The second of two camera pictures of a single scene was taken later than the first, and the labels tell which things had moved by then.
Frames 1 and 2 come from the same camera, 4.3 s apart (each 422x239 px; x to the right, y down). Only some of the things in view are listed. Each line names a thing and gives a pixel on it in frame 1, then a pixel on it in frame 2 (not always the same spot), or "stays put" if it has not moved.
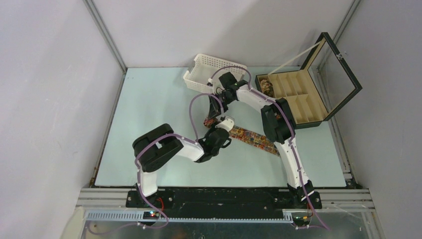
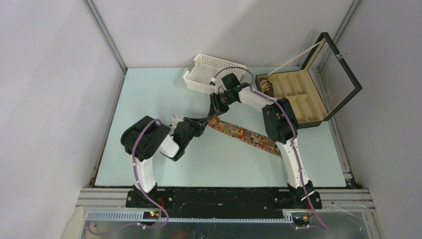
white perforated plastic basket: (204, 67) stays put
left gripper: (206, 135) to (198, 123)
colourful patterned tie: (248, 136) stays put
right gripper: (216, 108) stays put
